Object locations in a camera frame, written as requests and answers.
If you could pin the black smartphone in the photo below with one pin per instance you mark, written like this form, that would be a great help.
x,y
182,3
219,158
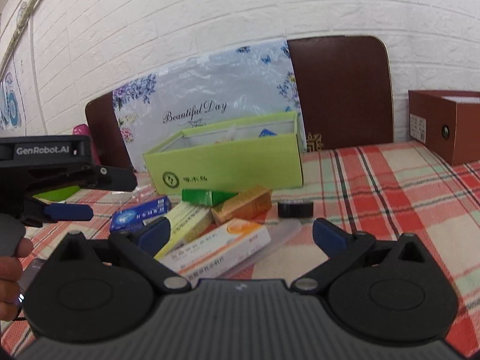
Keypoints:
x,y
29,274

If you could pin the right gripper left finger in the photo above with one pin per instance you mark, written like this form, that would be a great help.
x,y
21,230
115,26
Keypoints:
x,y
136,250

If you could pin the blue medicine box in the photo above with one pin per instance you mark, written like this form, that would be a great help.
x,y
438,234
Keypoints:
x,y
136,217

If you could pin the person's left hand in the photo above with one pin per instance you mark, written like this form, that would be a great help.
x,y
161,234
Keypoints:
x,y
11,271

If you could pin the floral plastic packaged pillow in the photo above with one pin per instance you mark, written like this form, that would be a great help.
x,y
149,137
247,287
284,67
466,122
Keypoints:
x,y
252,80

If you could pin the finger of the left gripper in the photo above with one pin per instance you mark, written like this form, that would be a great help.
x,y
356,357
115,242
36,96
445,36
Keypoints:
x,y
68,212

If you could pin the clear plastic cup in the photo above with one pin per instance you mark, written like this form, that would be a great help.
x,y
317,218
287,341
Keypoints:
x,y
143,193

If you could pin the dark green storage box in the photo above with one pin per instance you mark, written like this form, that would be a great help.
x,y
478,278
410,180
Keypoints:
x,y
58,195

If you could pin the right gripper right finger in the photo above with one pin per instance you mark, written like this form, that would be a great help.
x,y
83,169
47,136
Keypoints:
x,y
343,250

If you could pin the small blue packet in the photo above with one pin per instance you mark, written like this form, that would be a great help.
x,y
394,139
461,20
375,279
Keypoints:
x,y
267,133

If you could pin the black tape roll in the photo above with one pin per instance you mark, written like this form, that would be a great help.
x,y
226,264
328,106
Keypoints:
x,y
295,210

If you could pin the brown cardboard box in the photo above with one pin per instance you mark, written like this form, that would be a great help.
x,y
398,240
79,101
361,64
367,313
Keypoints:
x,y
447,123

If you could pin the golden brown box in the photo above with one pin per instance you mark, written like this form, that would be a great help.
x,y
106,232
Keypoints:
x,y
245,205

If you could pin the yellow-green medicine box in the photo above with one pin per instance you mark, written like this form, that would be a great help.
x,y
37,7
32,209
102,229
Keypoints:
x,y
187,222

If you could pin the plaid bed sheet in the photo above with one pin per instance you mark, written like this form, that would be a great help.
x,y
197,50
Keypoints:
x,y
384,190

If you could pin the light green open box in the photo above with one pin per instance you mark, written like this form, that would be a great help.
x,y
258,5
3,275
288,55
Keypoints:
x,y
230,156

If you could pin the small green box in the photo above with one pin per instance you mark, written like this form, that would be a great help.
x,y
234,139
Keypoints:
x,y
205,197

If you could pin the orange white medicine box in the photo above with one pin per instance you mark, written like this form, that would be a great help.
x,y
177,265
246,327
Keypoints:
x,y
218,251

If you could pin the clear plastic lid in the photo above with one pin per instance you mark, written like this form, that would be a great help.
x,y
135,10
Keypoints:
x,y
280,234

